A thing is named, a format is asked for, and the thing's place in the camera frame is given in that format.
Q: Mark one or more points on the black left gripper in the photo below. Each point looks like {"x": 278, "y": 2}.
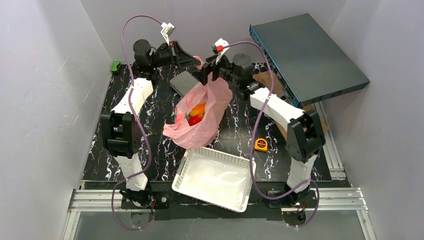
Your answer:
{"x": 178, "y": 53}

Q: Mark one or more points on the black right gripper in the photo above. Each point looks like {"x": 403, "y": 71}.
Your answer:
{"x": 209, "y": 71}

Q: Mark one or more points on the pink plastic bag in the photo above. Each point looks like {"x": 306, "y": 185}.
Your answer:
{"x": 217, "y": 96}

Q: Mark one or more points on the orange yellow fake mango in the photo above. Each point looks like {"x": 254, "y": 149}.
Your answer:
{"x": 198, "y": 110}

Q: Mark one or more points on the red fake apple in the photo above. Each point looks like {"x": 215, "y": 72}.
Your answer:
{"x": 193, "y": 120}

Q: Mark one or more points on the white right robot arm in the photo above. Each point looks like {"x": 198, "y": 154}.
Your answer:
{"x": 304, "y": 133}

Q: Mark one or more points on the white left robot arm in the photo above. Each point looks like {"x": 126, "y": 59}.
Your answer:
{"x": 120, "y": 130}

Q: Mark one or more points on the grey rectangular pad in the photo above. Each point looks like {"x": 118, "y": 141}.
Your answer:
{"x": 183, "y": 83}

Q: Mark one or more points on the brown wooden board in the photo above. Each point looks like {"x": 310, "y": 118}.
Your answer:
{"x": 265, "y": 79}

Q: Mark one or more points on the green black small object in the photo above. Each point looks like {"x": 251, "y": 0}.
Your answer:
{"x": 115, "y": 68}

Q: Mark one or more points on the orange tape measure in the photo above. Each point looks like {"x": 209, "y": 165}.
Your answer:
{"x": 261, "y": 145}

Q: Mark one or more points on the dark teal flat box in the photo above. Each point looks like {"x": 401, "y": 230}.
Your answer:
{"x": 310, "y": 66}

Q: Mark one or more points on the white perforated plastic basket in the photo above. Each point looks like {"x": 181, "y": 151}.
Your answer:
{"x": 205, "y": 173}

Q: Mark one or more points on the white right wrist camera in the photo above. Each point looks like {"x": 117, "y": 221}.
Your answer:
{"x": 221, "y": 47}

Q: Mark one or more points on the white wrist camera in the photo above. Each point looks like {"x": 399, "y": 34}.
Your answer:
{"x": 166, "y": 30}
{"x": 221, "y": 47}

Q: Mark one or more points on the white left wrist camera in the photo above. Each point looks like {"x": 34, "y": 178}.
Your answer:
{"x": 166, "y": 30}

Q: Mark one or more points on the aluminium frame rail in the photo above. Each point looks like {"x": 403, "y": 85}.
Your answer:
{"x": 330, "y": 199}

